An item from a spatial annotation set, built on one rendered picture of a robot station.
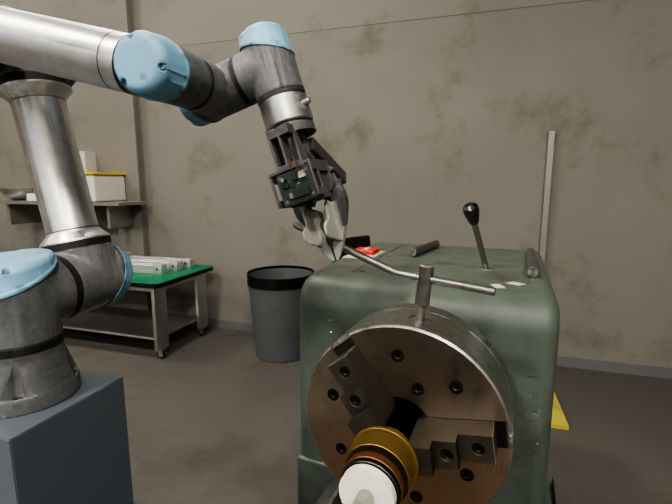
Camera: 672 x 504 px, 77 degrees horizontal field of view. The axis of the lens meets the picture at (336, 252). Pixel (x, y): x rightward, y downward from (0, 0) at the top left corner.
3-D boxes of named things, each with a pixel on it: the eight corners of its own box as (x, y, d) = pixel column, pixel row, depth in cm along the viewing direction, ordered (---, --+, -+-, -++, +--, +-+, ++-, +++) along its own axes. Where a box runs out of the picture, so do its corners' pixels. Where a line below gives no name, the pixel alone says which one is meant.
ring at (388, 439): (358, 408, 60) (333, 445, 51) (424, 423, 56) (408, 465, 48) (358, 468, 61) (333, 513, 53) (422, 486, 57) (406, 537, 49)
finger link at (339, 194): (325, 231, 66) (308, 178, 65) (329, 230, 67) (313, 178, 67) (351, 222, 64) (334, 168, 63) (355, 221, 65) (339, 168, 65)
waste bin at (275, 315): (323, 344, 384) (323, 267, 373) (300, 370, 330) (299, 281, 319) (267, 337, 401) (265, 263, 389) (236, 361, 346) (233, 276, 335)
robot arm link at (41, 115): (32, 326, 74) (-60, 7, 69) (99, 303, 89) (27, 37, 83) (86, 318, 71) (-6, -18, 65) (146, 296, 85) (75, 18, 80)
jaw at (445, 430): (422, 402, 65) (505, 406, 60) (426, 433, 65) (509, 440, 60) (405, 442, 54) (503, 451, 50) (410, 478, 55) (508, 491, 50)
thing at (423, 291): (426, 336, 65) (436, 264, 63) (422, 341, 63) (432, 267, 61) (412, 333, 66) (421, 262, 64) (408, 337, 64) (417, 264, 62)
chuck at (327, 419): (320, 449, 80) (336, 291, 74) (494, 514, 69) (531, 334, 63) (298, 479, 72) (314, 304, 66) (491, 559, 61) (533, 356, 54)
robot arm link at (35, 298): (-51, 347, 63) (-64, 258, 61) (33, 319, 76) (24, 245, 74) (12, 355, 60) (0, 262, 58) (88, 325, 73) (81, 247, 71)
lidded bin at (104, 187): (128, 200, 429) (126, 173, 424) (95, 202, 391) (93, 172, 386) (90, 200, 443) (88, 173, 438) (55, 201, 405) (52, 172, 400)
